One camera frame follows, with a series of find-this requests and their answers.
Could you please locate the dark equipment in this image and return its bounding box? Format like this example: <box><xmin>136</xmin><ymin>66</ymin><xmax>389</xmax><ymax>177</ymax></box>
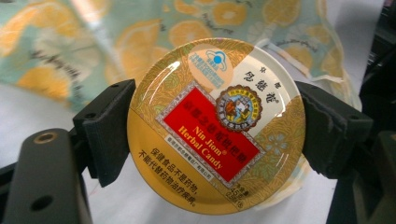
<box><xmin>359</xmin><ymin>0</ymin><xmax>396</xmax><ymax>133</ymax></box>

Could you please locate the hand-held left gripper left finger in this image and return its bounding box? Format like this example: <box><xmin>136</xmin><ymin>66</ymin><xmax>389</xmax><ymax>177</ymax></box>
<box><xmin>72</xmin><ymin>78</ymin><xmax>137</xmax><ymax>188</ymax></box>

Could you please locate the round yellow candy tin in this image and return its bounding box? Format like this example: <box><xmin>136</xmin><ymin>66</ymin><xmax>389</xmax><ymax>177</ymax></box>
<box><xmin>126</xmin><ymin>37</ymin><xmax>306</xmax><ymax>216</ymax></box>

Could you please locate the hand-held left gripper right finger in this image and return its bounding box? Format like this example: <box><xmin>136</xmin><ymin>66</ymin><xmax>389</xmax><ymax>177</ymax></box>
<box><xmin>293</xmin><ymin>81</ymin><xmax>375</xmax><ymax>180</ymax></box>

